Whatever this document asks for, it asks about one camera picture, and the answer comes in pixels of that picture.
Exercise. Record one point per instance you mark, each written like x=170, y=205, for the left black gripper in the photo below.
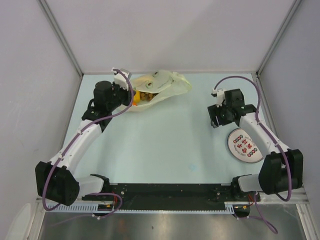
x=127, y=93

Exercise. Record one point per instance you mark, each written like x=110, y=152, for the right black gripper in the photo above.
x=213, y=111

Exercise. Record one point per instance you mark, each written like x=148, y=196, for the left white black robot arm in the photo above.
x=55, y=180

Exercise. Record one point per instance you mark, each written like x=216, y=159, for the yellow fake bell pepper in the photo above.
x=136, y=98

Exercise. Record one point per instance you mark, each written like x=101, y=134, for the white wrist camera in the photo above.
x=219, y=94
x=121, y=78

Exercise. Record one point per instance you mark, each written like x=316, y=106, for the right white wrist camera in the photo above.
x=219, y=94

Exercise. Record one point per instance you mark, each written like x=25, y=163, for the white plate red characters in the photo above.
x=242, y=147

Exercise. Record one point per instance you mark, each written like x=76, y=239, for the pale yellow plastic bag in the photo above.
x=164, y=82

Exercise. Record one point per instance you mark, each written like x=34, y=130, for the brown fake longan bunch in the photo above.
x=147, y=96

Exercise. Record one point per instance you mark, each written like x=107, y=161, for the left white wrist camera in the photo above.
x=121, y=78

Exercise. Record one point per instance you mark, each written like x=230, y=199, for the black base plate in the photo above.
x=176, y=197

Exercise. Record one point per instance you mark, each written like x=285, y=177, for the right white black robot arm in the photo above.
x=282, y=168

